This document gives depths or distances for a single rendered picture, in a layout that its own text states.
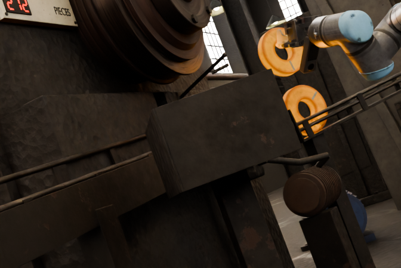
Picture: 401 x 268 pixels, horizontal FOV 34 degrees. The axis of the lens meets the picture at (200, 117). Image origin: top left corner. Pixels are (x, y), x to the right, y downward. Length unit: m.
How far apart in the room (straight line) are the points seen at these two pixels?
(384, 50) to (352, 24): 0.14
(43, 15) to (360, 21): 0.83
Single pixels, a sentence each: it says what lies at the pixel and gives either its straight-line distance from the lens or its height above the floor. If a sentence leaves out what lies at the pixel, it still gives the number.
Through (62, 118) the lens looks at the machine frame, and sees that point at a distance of 1.40.
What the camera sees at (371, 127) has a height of 0.60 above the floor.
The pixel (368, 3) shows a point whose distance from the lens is 4.35.
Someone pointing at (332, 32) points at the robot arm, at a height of 0.86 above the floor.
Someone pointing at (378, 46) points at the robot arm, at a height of 0.78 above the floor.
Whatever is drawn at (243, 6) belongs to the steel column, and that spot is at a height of 3.19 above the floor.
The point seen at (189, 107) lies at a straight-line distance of 1.03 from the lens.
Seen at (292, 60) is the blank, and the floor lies 0.87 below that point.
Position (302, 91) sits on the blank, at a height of 0.76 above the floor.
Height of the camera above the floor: 0.57
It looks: 6 degrees up
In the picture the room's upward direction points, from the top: 20 degrees counter-clockwise
